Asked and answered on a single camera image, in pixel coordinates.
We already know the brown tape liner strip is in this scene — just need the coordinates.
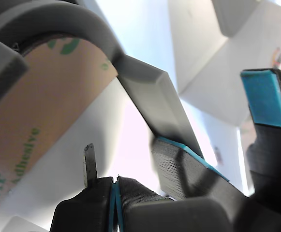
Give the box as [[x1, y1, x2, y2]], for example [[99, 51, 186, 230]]
[[0, 36, 119, 222]]

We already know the grey tape plate fixture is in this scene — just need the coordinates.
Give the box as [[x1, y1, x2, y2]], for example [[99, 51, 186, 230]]
[[0, 0, 205, 162]]

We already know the white box structure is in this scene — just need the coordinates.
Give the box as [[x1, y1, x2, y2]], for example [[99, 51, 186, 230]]
[[169, 0, 281, 127]]

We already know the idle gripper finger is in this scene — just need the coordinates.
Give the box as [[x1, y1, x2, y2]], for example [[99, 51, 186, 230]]
[[151, 136, 259, 232], [240, 69, 281, 197]]

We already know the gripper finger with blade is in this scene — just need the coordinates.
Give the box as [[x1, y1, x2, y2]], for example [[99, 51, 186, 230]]
[[49, 144, 116, 232]]

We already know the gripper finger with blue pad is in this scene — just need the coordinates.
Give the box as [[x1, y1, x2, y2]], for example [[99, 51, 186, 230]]
[[115, 176, 235, 232]]

